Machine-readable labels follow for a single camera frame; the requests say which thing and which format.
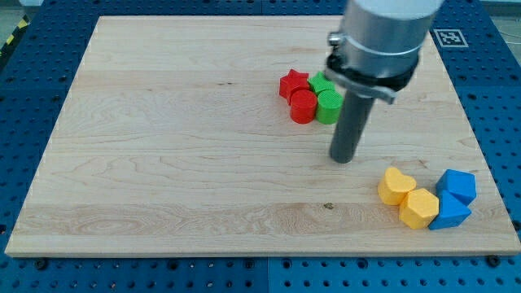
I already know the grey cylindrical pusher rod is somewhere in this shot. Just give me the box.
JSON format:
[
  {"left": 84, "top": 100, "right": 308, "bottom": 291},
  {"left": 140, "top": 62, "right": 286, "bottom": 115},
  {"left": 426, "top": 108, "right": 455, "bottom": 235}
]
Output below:
[{"left": 329, "top": 92, "right": 374, "bottom": 164}]

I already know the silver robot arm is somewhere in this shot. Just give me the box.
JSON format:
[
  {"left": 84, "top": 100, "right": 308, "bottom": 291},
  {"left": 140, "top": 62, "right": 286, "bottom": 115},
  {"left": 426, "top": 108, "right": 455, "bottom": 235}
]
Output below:
[{"left": 324, "top": 0, "right": 443, "bottom": 164}]

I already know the yellow heart block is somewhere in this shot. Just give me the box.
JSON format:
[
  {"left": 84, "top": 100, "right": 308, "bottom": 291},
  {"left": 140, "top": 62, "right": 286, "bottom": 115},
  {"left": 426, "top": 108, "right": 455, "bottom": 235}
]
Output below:
[{"left": 378, "top": 167, "right": 417, "bottom": 205}]

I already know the blue cube block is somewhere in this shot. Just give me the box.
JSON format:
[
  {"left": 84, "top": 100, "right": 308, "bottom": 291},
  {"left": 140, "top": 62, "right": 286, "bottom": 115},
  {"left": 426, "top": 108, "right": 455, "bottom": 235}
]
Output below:
[{"left": 436, "top": 169, "right": 477, "bottom": 206}]

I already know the green cylinder block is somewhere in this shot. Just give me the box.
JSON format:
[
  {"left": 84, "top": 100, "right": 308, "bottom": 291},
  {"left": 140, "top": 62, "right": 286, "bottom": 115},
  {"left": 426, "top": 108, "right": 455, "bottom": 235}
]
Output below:
[{"left": 315, "top": 90, "right": 344, "bottom": 125}]

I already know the green star block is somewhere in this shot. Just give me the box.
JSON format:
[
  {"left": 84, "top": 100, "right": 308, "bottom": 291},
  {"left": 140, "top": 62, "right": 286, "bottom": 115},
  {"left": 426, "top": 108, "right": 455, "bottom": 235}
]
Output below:
[{"left": 308, "top": 72, "right": 335, "bottom": 96}]

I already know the red cylinder block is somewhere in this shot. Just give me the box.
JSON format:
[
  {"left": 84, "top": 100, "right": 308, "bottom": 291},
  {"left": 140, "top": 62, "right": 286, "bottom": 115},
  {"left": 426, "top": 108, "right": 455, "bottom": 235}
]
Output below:
[{"left": 290, "top": 90, "right": 317, "bottom": 124}]

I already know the red star block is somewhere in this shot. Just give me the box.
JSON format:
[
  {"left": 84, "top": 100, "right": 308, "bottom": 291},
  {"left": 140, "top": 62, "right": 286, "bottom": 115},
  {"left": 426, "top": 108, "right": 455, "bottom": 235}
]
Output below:
[{"left": 278, "top": 69, "right": 309, "bottom": 105}]

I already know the yellow hexagon block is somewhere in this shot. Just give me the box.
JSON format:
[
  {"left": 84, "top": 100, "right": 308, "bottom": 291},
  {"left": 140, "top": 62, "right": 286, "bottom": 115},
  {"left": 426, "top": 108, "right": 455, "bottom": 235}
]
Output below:
[{"left": 399, "top": 189, "right": 440, "bottom": 230}]

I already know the fiducial marker tag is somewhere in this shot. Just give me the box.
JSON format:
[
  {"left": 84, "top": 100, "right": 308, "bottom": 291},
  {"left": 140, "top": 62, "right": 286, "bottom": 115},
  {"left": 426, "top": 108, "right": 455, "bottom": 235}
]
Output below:
[{"left": 433, "top": 28, "right": 468, "bottom": 48}]

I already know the blue triangle block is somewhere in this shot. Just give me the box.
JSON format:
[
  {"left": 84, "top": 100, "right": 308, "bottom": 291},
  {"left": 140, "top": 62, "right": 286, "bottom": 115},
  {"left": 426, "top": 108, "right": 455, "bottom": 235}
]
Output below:
[{"left": 428, "top": 190, "right": 471, "bottom": 230}]

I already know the wooden board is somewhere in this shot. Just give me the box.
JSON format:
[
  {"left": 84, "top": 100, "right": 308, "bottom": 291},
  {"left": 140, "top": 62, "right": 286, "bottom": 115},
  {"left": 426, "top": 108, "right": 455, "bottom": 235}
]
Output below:
[{"left": 6, "top": 16, "right": 520, "bottom": 258}]

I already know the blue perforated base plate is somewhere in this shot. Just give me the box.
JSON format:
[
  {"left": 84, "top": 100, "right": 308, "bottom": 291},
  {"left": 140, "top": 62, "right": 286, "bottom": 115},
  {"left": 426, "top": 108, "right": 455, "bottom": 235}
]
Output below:
[{"left": 1, "top": 1, "right": 520, "bottom": 292}]

